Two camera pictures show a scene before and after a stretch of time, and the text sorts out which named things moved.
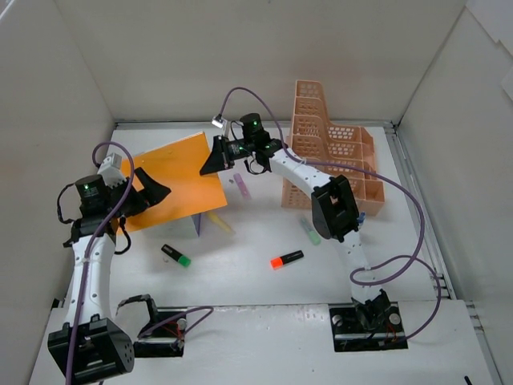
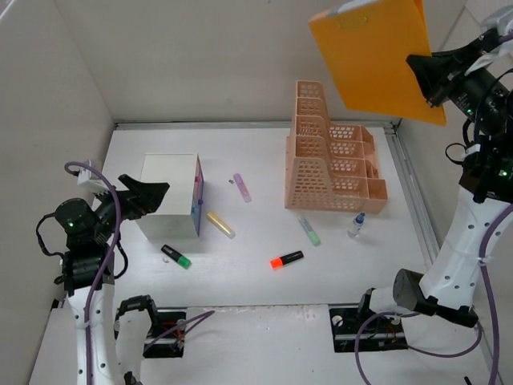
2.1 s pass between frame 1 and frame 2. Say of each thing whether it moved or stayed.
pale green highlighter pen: stayed
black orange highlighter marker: stayed
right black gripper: moved
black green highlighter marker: stayed
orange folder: moved
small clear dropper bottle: stayed
